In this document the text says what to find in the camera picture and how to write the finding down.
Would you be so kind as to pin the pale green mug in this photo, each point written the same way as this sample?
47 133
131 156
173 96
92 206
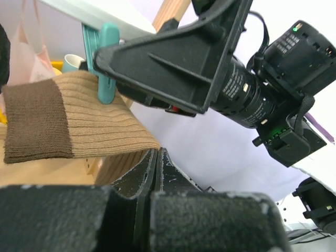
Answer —
71 63

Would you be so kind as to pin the wooden hanger rack frame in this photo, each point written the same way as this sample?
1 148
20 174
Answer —
87 171

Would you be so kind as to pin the tan brown ribbed sock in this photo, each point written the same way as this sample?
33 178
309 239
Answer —
62 117

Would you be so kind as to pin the white round clip hanger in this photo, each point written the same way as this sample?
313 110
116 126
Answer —
94 13

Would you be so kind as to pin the pink sheer sock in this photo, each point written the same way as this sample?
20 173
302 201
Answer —
27 66

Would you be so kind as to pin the teal clothes clip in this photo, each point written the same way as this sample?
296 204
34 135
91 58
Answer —
97 44

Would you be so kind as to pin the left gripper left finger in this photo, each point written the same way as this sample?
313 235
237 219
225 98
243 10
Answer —
131 206

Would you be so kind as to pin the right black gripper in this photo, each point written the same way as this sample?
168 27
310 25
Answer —
186 67

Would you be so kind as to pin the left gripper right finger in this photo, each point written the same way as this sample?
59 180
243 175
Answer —
168 177

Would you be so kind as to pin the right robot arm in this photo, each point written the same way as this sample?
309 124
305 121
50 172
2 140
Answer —
268 100

